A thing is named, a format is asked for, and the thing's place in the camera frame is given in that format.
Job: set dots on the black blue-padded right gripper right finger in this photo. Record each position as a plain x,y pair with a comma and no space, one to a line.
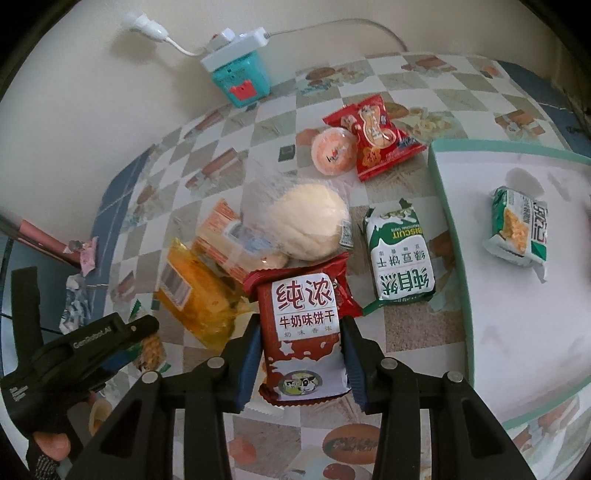
467,440

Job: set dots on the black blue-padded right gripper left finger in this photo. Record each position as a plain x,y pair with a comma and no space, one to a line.
136,441

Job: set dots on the yellow cake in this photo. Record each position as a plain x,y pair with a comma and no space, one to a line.
198,298

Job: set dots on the green white biscuit packet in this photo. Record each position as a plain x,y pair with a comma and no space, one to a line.
398,252

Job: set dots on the red milk biscuit packet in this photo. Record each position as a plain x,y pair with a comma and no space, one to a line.
299,310

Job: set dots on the orange striped snack packet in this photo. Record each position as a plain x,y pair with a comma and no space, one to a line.
237,249

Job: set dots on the left hand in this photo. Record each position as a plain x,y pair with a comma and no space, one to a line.
45,453

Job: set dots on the green white cracker packet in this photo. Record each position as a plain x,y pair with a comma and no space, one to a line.
519,232

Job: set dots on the white tray with teal rim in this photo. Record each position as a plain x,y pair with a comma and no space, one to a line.
528,338

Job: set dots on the round cream bun in bag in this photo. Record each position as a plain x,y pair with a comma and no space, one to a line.
307,218

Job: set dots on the red cartoon snack packet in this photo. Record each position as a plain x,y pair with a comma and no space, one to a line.
380,145

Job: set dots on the round peach jelly cup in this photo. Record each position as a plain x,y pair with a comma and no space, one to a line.
333,151

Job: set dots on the checkered patterned tablecloth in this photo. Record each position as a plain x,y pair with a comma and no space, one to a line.
170,189

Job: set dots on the teal box with red label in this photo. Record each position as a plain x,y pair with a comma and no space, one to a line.
244,80

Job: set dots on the white power strip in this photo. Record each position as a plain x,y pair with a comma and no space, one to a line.
242,45

